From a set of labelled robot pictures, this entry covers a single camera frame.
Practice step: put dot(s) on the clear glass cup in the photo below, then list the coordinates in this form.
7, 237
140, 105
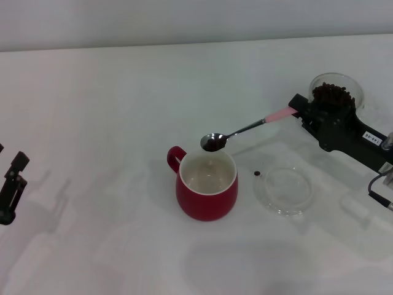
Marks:
359, 89

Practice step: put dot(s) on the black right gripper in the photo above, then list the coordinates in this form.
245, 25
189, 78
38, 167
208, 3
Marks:
353, 138

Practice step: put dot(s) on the small clear glass dish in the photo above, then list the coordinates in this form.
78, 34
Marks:
288, 209

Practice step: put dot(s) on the red ceramic mug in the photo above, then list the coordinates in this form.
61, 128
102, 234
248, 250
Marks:
205, 206

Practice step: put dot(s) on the few scooped coffee beans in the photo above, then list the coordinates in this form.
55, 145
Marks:
212, 144

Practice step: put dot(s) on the coffee bean pile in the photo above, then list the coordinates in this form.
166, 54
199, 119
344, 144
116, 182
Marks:
331, 93

